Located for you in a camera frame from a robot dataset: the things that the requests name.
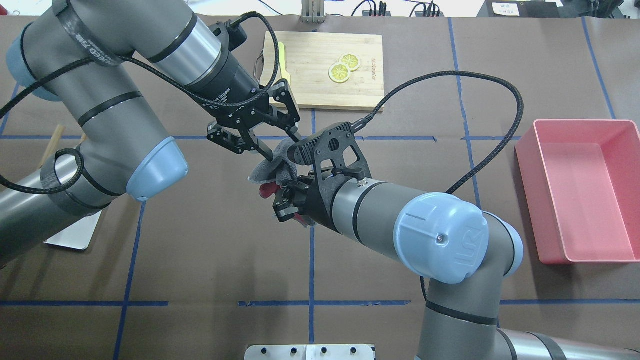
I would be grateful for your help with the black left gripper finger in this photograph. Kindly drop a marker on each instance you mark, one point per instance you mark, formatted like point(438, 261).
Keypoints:
point(291, 129)
point(256, 145)

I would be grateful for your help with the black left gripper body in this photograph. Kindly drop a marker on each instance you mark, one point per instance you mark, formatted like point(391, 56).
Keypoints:
point(226, 85)

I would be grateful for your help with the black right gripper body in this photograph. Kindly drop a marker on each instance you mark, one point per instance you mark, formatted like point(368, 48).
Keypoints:
point(316, 204)

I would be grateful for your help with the grey microfibre cloth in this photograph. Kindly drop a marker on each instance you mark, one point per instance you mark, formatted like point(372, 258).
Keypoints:
point(280, 170)

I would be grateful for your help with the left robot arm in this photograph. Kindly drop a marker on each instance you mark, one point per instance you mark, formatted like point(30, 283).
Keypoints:
point(74, 53)

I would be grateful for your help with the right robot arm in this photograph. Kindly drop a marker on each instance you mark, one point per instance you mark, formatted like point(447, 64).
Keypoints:
point(465, 253)

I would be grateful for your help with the yellow plastic knife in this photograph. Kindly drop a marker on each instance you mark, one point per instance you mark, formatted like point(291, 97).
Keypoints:
point(282, 62)

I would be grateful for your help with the bamboo cutting board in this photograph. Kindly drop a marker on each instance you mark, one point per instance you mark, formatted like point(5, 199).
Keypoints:
point(310, 54)

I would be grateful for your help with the lemon slice lower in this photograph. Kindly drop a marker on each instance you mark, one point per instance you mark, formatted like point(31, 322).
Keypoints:
point(339, 73)

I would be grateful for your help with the lemon slice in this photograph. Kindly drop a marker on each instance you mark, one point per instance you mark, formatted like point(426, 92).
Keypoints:
point(352, 61)
point(339, 73)

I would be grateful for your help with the lemon slice upper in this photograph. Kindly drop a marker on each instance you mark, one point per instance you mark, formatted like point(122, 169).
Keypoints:
point(352, 61)

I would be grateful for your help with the white rack tray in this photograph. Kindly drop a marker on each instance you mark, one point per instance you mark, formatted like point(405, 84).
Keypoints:
point(78, 236)

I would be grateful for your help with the wooden rod far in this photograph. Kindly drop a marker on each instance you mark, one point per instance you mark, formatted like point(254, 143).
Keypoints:
point(53, 143)

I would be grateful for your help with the pink plastic bin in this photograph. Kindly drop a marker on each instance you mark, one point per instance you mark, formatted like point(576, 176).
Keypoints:
point(582, 187)

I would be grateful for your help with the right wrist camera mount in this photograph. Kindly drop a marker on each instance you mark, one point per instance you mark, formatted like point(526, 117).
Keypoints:
point(335, 144)

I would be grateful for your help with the aluminium frame post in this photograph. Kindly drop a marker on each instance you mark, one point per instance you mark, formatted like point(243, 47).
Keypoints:
point(313, 11)

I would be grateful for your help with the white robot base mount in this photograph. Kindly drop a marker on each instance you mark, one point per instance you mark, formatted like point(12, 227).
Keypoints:
point(311, 352)

